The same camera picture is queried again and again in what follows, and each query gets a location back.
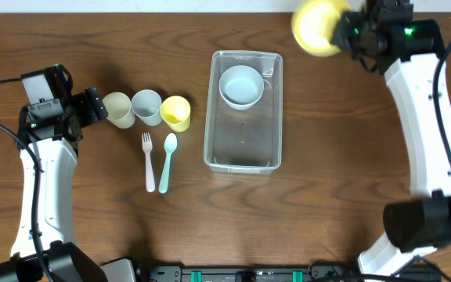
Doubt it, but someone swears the cream plastic cup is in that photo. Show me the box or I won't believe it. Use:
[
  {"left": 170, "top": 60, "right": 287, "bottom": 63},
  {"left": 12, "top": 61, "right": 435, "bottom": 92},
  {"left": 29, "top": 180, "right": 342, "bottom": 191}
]
[{"left": 103, "top": 92, "right": 135, "bottom": 129}]

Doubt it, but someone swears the yellow plastic bowl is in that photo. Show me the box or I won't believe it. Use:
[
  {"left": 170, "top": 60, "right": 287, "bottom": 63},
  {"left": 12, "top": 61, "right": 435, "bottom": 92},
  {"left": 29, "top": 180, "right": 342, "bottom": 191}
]
[{"left": 291, "top": 0, "right": 351, "bottom": 57}]

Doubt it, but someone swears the grey plastic cup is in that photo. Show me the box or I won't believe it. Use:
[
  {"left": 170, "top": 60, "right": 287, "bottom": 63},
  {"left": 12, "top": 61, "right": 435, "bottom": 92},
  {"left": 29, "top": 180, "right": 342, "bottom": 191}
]
[{"left": 131, "top": 89, "right": 162, "bottom": 126}]

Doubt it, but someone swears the grey plastic bowl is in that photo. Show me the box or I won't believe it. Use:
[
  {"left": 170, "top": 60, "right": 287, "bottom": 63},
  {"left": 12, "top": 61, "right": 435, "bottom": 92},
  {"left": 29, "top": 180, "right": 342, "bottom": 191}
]
[{"left": 218, "top": 65, "right": 265, "bottom": 110}]

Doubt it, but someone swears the white plastic bowl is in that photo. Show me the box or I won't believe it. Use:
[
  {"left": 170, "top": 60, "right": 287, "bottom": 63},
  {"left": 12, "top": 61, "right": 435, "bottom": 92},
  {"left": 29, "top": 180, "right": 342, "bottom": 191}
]
[{"left": 219, "top": 78, "right": 265, "bottom": 110}]

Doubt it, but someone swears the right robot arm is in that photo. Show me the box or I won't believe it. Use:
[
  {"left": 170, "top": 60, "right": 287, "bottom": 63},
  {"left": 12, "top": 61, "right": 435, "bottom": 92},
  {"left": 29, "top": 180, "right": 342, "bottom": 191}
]
[{"left": 331, "top": 9, "right": 451, "bottom": 281}]

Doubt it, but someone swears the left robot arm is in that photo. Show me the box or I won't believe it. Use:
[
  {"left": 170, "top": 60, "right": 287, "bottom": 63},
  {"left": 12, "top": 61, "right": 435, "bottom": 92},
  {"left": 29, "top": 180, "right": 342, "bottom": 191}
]
[{"left": 0, "top": 88, "right": 137, "bottom": 281}]

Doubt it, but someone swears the clear plastic container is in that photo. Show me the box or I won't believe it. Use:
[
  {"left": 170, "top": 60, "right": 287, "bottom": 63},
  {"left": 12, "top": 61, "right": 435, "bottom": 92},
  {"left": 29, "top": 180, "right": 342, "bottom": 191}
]
[{"left": 204, "top": 50, "right": 283, "bottom": 175}]

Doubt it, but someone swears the pink plastic fork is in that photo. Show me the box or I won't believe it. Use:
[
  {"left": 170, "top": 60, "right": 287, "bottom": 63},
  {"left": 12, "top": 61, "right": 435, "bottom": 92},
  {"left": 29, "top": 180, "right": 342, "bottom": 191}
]
[{"left": 142, "top": 132, "right": 156, "bottom": 193}]

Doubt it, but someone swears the yellow plastic cup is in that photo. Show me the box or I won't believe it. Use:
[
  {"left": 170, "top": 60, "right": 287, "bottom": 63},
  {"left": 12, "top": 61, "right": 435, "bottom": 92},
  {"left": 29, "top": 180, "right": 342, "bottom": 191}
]
[{"left": 161, "top": 96, "right": 191, "bottom": 132}]

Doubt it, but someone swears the teal plastic spoon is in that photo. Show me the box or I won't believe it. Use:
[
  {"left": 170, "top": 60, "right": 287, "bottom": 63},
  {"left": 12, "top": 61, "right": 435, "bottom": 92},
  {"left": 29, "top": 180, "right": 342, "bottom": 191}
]
[{"left": 158, "top": 133, "right": 178, "bottom": 193}]

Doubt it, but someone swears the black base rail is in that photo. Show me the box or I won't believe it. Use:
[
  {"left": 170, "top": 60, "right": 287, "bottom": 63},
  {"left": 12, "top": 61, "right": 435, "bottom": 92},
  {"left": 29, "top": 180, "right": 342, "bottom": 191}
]
[{"left": 145, "top": 261, "right": 442, "bottom": 282}]

